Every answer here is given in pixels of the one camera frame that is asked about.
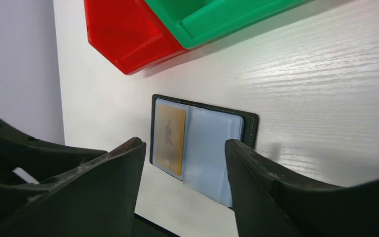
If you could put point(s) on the black leather card holder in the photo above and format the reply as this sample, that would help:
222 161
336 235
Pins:
207 128

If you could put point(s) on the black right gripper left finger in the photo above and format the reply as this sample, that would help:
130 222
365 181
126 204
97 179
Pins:
94 199

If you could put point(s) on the left red plastic bin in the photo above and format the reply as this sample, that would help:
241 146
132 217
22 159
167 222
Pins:
129 34

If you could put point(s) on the green plastic bin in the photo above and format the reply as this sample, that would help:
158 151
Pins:
195 22

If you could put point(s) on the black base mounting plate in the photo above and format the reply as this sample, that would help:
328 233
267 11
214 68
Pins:
142 227

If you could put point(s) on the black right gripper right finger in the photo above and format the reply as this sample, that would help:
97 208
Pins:
270 200

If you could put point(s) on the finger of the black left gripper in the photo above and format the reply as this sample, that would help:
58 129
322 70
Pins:
40 159

